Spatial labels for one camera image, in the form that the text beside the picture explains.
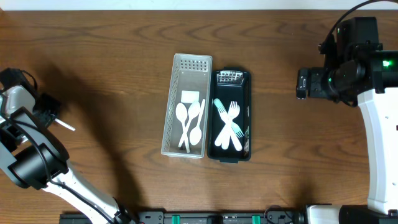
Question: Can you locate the dark green plastic basket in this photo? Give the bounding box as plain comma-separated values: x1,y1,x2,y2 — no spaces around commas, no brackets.
207,67,251,163

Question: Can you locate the white plastic fork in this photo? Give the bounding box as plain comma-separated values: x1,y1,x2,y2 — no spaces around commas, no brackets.
215,110,243,151
214,98,243,151

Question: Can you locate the pale green plastic fork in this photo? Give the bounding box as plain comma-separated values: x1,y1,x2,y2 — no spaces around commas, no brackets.
213,98,244,138

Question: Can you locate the white plastic spoon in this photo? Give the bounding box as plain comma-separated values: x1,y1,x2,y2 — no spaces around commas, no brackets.
54,118,76,131
189,99,206,146
175,103,190,153
185,101,200,143

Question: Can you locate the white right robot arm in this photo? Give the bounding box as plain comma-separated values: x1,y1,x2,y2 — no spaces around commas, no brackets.
296,50,397,223

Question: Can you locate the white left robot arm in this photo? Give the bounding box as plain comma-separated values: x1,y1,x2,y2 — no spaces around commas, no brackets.
1,84,139,223

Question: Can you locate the clear white plastic basket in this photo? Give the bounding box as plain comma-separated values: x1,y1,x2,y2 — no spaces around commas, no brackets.
161,54,212,159

